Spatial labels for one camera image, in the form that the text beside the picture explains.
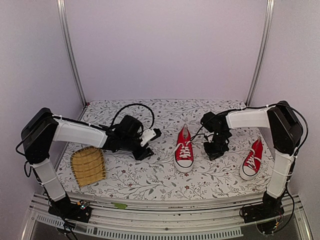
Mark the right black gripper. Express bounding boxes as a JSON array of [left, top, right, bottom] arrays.
[[203, 131, 229, 161]]

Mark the front aluminium rail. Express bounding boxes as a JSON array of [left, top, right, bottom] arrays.
[[21, 192, 313, 240]]

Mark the aluminium frame post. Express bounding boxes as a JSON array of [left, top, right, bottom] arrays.
[[245, 0, 275, 106], [56, 0, 88, 107]]

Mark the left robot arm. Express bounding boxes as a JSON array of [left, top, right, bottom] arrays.
[[20, 107, 162, 217]]

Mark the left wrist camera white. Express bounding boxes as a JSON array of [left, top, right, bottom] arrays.
[[140, 128, 162, 147]]

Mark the green tape piece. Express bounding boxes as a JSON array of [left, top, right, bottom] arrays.
[[112, 202, 128, 210]]

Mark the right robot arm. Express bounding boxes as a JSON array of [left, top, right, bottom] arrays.
[[200, 100, 309, 218]]

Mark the black camera cable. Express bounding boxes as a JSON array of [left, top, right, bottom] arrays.
[[188, 109, 241, 145], [109, 103, 156, 133]]

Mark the woven bamboo basket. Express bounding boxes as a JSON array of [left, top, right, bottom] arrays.
[[70, 146, 107, 188]]

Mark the left black camera cable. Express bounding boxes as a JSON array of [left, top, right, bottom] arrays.
[[109, 103, 156, 133]]

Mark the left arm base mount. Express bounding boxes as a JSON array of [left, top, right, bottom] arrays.
[[48, 200, 93, 223]]

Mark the red sneaker with laces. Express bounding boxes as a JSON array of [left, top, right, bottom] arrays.
[[173, 124, 194, 173]]

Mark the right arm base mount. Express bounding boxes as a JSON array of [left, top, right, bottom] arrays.
[[239, 199, 285, 223]]

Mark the right aluminium frame post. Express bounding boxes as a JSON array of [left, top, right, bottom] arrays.
[[245, 0, 275, 106]]

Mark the floral patterned table mat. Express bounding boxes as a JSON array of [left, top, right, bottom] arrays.
[[57, 99, 274, 201]]

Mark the right black camera cable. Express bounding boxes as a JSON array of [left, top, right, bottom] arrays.
[[188, 109, 241, 145]]

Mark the left aluminium frame post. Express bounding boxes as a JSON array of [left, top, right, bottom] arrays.
[[56, 0, 88, 107]]

